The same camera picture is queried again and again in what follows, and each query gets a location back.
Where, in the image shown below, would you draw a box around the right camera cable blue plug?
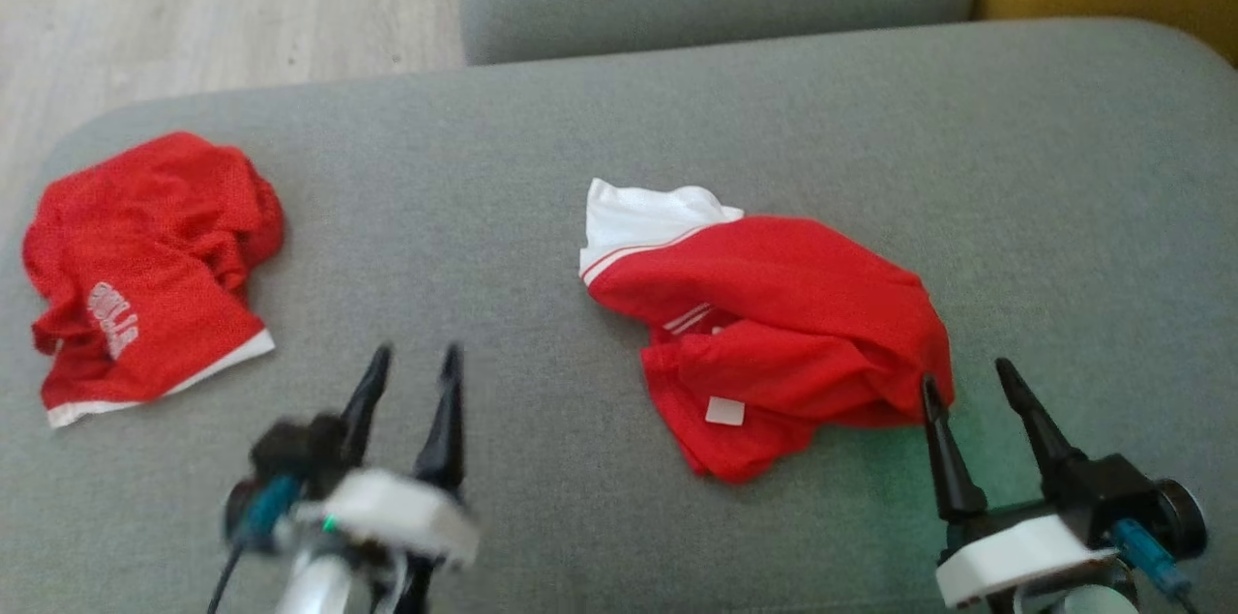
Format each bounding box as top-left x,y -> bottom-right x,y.
1110,517 -> 1200,614

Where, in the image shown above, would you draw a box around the red Bulls 23 jersey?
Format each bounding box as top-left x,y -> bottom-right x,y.
578,177 -> 957,484

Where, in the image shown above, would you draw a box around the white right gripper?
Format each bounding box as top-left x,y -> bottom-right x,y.
919,359 -> 1125,611

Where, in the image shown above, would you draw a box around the red Bulls mesh shorts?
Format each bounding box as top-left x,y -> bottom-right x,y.
21,131 -> 286,429

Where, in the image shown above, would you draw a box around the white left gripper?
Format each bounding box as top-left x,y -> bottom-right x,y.
295,343 -> 482,569

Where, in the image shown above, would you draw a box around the large grey sofa seat cushion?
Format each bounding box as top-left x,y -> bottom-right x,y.
0,17 -> 1238,614

